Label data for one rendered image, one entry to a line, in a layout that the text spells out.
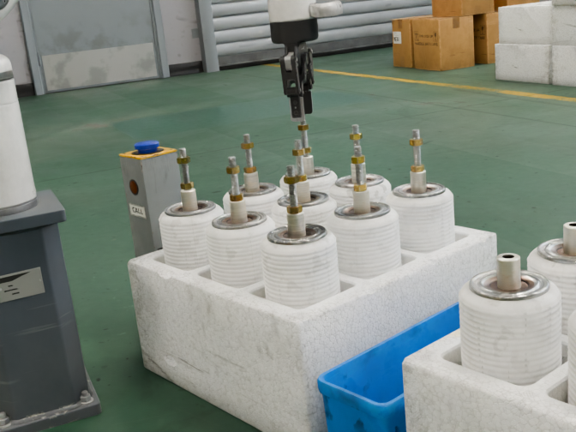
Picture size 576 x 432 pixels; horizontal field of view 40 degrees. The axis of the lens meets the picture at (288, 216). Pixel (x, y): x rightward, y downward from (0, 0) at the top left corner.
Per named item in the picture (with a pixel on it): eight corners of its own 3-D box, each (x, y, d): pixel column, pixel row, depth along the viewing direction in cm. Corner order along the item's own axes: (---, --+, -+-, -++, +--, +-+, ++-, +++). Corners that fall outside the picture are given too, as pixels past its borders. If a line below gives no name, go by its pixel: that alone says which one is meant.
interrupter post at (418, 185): (413, 196, 112) (411, 173, 111) (408, 192, 115) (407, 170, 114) (429, 194, 112) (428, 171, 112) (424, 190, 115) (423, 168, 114)
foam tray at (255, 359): (312, 460, 95) (297, 322, 90) (143, 368, 124) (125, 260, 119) (501, 345, 119) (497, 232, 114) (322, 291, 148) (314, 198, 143)
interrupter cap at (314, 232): (264, 249, 96) (263, 243, 96) (270, 231, 103) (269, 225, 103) (327, 244, 95) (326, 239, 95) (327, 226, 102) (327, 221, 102)
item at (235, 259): (285, 356, 108) (271, 229, 103) (215, 359, 108) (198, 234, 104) (290, 327, 117) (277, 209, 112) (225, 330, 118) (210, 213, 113)
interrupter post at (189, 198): (182, 210, 117) (179, 189, 117) (198, 207, 118) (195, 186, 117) (183, 214, 115) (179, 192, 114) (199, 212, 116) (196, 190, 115)
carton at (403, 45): (432, 60, 530) (429, 15, 522) (452, 62, 509) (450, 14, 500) (393, 66, 520) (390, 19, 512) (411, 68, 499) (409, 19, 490)
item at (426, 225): (402, 325, 113) (394, 203, 108) (386, 300, 123) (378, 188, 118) (467, 315, 114) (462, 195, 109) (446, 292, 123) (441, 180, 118)
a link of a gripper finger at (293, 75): (279, 55, 120) (285, 92, 123) (277, 59, 119) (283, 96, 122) (297, 54, 120) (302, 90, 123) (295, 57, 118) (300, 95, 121)
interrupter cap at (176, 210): (164, 208, 120) (164, 204, 119) (213, 201, 121) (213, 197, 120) (165, 221, 112) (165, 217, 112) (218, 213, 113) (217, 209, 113)
